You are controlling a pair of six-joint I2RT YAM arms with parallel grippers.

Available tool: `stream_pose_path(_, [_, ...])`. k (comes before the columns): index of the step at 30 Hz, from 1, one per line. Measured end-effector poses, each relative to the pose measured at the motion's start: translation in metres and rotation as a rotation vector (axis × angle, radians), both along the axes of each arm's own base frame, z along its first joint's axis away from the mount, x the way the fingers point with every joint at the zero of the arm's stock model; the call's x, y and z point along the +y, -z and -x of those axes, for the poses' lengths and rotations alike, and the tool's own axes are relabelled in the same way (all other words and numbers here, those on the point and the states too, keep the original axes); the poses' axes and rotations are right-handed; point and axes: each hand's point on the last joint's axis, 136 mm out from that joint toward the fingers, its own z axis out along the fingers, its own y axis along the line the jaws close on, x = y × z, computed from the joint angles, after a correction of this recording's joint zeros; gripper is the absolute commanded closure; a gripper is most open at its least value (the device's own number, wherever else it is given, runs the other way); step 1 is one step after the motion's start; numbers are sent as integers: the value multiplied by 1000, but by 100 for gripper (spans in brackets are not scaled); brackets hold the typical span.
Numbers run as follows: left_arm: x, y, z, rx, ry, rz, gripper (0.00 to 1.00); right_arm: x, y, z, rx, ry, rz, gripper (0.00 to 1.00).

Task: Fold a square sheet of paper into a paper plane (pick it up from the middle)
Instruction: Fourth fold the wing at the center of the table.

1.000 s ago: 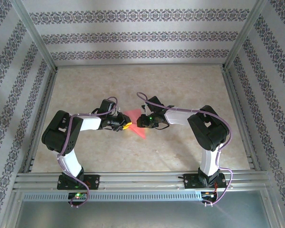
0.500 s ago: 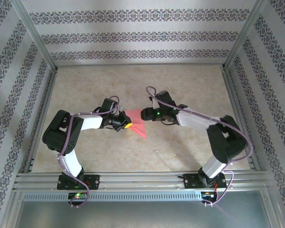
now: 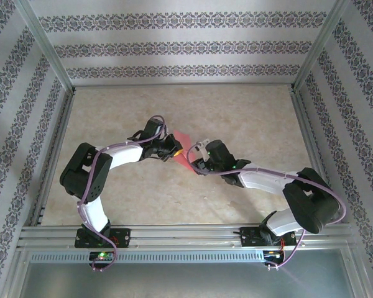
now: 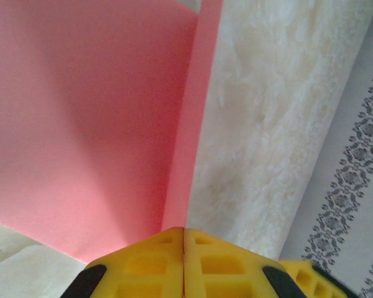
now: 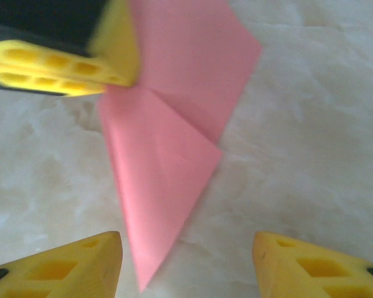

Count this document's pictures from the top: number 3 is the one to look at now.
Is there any pink paper sheet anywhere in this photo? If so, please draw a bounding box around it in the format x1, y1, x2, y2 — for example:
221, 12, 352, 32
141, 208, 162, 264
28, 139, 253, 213
173, 132, 203, 174

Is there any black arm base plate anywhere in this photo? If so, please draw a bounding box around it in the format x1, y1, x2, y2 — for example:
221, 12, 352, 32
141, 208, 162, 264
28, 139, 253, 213
74, 228, 132, 249
240, 226, 298, 248

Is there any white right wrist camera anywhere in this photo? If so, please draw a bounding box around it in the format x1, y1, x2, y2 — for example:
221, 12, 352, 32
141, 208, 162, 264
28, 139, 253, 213
196, 139, 211, 161

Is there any grey metal sheet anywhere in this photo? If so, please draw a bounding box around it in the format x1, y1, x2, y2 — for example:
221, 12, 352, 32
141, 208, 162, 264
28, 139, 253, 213
18, 262, 355, 298

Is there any aluminium mounting rail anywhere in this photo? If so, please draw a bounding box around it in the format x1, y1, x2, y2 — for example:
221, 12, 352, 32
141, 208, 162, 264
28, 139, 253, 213
17, 225, 357, 250

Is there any aluminium side rail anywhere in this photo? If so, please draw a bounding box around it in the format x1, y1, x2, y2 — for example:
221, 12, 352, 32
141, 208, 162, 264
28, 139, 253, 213
288, 86, 342, 225
29, 88, 78, 227

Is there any slotted grey cable duct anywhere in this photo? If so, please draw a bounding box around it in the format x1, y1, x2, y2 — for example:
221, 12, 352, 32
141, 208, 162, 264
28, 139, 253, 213
29, 250, 265, 265

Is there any circuit board with orange wires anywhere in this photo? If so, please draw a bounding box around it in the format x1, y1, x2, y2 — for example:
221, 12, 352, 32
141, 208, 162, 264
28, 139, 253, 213
263, 249, 285, 261

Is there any circuit board with green light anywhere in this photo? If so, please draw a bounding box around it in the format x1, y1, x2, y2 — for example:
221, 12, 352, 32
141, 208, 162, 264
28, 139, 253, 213
89, 250, 116, 262

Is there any aluminium back rail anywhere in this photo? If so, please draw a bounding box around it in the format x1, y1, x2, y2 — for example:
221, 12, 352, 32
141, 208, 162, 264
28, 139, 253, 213
71, 81, 295, 89

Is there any aluminium frame post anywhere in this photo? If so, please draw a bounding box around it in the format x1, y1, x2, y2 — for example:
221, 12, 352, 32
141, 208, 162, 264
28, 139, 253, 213
14, 0, 77, 94
292, 0, 352, 93

